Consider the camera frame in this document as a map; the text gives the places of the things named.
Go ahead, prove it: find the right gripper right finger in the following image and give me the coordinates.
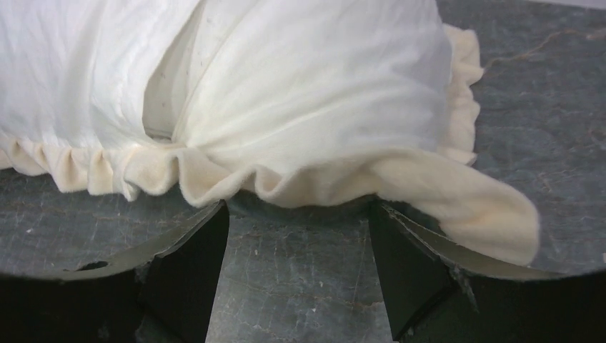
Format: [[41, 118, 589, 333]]
[[369, 204, 475, 342]]

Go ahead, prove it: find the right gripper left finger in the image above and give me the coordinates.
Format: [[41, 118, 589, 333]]
[[135, 202, 229, 342]]

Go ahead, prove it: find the grey pillowcase with cream ruffle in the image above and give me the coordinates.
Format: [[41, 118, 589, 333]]
[[1, 1, 540, 266]]

